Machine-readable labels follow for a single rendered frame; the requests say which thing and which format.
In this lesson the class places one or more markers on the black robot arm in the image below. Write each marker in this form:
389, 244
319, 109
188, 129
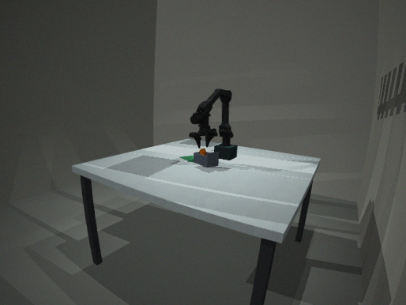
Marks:
202, 115

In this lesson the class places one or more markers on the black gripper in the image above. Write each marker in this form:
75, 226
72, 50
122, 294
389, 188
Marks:
197, 136

